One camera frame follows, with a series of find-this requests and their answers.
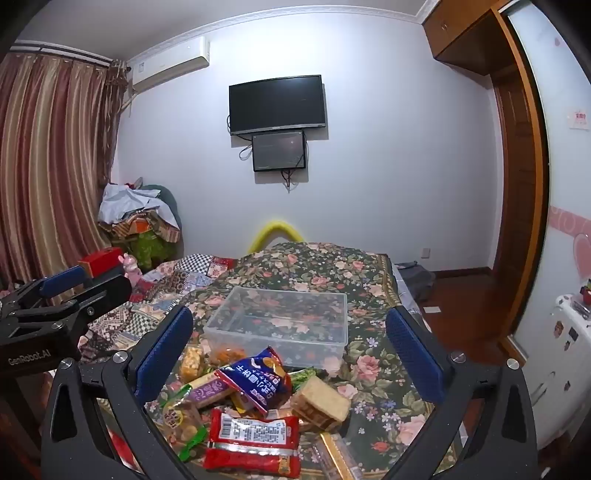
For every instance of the yellow snack packet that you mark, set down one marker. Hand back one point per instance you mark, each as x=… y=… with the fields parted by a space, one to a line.
x=191 y=364

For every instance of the striped brown curtain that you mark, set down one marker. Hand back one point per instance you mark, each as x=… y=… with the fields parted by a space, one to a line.
x=46 y=161

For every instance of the clear plastic storage container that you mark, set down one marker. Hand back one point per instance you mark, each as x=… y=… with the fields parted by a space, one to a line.
x=277 y=318

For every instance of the pink heart wall decal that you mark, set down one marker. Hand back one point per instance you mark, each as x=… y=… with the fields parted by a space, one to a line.
x=581 y=249

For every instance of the small black monitor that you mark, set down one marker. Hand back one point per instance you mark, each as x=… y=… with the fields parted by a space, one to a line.
x=279 y=150

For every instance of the blue snack packet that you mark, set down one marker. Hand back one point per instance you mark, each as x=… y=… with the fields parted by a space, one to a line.
x=258 y=378

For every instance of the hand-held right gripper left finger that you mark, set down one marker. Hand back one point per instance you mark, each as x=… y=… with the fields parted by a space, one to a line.
x=164 y=357

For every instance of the black wall television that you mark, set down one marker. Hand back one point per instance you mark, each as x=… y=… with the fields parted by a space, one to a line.
x=277 y=104

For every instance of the red snack packet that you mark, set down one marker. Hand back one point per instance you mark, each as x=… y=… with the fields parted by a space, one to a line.
x=249 y=438

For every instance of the floral tablecloth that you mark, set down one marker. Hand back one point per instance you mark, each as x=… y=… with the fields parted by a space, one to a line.
x=378 y=383

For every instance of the patchwork quilt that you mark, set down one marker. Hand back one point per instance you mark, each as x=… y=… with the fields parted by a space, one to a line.
x=184 y=277

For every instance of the white air conditioner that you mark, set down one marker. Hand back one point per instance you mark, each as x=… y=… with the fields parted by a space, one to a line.
x=171 y=62

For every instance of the pile of clothes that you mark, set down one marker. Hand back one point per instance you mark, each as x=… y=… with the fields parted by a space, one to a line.
x=134 y=217

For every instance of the clear cookie packet green trim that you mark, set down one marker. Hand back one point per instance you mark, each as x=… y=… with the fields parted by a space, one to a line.
x=182 y=424

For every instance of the wooden overhead cabinet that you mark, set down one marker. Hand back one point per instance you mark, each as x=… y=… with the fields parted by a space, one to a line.
x=461 y=32

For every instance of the white curtain rail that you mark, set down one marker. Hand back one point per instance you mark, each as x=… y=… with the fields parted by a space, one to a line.
x=64 y=50

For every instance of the red wall sticker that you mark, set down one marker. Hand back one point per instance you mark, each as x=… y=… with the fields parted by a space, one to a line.
x=578 y=118

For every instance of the white paper sheet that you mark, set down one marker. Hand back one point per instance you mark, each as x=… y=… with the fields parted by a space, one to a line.
x=431 y=310

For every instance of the white refrigerator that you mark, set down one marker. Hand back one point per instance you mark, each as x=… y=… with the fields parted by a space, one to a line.
x=561 y=369

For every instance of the yellow foam tube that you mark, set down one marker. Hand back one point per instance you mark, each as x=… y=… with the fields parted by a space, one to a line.
x=275 y=226

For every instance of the gold bar snack packet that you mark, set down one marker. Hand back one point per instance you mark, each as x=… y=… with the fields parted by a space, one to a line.
x=339 y=457

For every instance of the grey bag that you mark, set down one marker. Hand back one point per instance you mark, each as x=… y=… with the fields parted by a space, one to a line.
x=415 y=279

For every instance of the purple wafer packet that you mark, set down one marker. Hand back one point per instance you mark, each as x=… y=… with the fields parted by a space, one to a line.
x=210 y=392

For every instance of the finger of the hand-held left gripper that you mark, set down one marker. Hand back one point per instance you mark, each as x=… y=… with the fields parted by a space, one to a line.
x=62 y=280
x=104 y=295

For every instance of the red box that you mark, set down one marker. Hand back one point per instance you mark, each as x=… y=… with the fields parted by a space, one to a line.
x=99 y=261

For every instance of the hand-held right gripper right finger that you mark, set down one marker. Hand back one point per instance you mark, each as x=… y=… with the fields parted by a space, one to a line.
x=415 y=357

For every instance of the wooden door frame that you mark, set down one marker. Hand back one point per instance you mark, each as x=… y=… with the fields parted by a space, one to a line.
x=531 y=184

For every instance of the pink plush toy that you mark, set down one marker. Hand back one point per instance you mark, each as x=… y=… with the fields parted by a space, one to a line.
x=130 y=267

